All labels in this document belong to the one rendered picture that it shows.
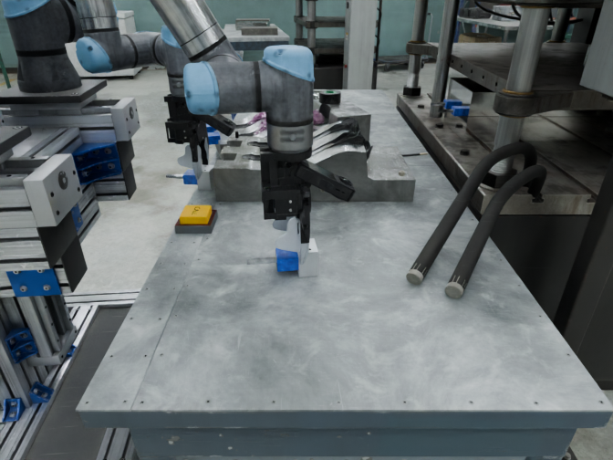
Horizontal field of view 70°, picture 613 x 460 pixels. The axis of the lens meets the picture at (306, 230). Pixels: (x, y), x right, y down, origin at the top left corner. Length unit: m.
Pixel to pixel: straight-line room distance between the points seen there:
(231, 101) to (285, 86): 0.08
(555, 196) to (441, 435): 0.84
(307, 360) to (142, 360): 0.24
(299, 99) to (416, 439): 0.52
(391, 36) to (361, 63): 3.33
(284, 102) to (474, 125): 1.12
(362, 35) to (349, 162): 4.44
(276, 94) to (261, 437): 0.50
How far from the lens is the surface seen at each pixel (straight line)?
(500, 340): 0.76
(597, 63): 1.21
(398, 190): 1.12
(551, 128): 1.83
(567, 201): 1.39
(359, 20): 5.45
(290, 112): 0.68
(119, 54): 1.13
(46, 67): 1.36
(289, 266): 0.82
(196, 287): 0.83
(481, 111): 1.71
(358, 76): 5.53
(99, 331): 1.75
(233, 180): 1.10
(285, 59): 0.67
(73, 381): 1.61
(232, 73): 0.68
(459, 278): 0.81
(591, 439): 1.82
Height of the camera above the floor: 1.28
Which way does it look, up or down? 29 degrees down
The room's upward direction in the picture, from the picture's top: straight up
